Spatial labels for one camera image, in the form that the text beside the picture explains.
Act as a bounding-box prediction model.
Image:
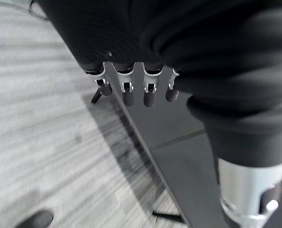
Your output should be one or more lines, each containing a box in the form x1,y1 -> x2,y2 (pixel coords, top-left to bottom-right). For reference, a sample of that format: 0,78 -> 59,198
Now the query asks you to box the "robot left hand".
39,0 -> 282,228

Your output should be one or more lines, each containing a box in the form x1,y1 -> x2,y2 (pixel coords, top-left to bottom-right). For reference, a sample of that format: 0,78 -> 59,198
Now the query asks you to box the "black table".
90,62 -> 282,228

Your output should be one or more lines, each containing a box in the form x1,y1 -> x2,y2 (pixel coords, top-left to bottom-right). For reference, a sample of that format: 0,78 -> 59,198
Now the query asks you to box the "robot dark foot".
14,209 -> 55,228

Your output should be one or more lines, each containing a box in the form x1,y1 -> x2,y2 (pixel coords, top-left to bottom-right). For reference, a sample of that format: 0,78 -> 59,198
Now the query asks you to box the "thin black cable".
28,0 -> 49,21

